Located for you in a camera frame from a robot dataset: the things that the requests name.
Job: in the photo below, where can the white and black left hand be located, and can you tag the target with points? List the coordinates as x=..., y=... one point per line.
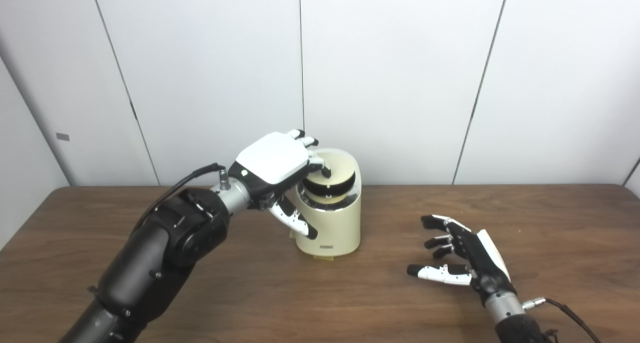
x=272, y=160

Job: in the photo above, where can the white and black right hand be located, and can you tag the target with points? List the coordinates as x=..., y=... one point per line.
x=485, y=263

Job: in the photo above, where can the cream round bin lid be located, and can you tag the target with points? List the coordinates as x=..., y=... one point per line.
x=340, y=170

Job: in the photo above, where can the cream-colored bin body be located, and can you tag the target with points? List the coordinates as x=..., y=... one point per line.
x=332, y=228

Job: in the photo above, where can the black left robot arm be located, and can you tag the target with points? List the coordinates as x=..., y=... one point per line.
x=160, y=253

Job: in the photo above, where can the yellow tape under bin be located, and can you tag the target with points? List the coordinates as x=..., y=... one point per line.
x=323, y=257

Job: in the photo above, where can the small gray wall plate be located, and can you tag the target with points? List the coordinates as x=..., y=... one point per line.
x=62, y=136

